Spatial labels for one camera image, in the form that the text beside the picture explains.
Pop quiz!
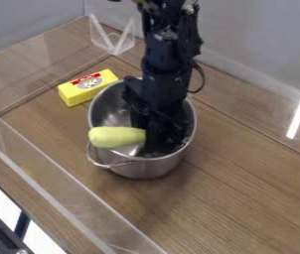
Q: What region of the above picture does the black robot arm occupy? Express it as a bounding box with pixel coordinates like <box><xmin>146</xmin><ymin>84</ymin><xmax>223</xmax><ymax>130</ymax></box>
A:
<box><xmin>122</xmin><ymin>0</ymin><xmax>204</xmax><ymax>154</ymax></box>

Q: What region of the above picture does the yellow butter block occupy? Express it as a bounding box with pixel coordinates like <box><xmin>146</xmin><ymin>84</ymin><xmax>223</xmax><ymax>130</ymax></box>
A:
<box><xmin>58</xmin><ymin>68</ymin><xmax>118</xmax><ymax>107</ymax></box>

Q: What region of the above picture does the silver metal pot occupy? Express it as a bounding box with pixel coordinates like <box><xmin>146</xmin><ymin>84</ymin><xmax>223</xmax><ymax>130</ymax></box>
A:
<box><xmin>86</xmin><ymin>80</ymin><xmax>197</xmax><ymax>180</ymax></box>

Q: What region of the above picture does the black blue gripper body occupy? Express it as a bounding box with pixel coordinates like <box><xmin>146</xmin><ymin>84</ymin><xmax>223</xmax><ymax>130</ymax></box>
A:
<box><xmin>120</xmin><ymin>23</ymin><xmax>196</xmax><ymax>133</ymax></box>

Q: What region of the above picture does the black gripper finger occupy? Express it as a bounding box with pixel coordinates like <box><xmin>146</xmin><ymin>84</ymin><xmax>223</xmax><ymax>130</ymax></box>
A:
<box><xmin>130</xmin><ymin>102</ymin><xmax>150</xmax><ymax>129</ymax></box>
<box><xmin>145</xmin><ymin>117</ymin><xmax>192</xmax><ymax>155</ymax></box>

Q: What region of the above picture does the dark metal table frame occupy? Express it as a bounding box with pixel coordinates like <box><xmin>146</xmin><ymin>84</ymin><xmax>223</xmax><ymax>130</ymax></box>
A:
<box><xmin>0</xmin><ymin>199</ymin><xmax>38</xmax><ymax>254</ymax></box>

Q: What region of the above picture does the clear acrylic corner bracket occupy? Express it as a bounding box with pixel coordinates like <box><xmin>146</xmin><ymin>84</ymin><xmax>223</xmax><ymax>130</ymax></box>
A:
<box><xmin>87</xmin><ymin>14</ymin><xmax>136</xmax><ymax>56</ymax></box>

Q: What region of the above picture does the clear acrylic front barrier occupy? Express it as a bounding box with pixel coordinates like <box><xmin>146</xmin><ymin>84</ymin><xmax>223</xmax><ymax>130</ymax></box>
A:
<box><xmin>0</xmin><ymin>118</ymin><xmax>166</xmax><ymax>254</ymax></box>

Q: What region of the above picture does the black cable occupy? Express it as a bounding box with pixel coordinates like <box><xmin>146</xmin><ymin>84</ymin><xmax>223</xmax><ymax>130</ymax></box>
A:
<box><xmin>185</xmin><ymin>61</ymin><xmax>207</xmax><ymax>94</ymax></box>

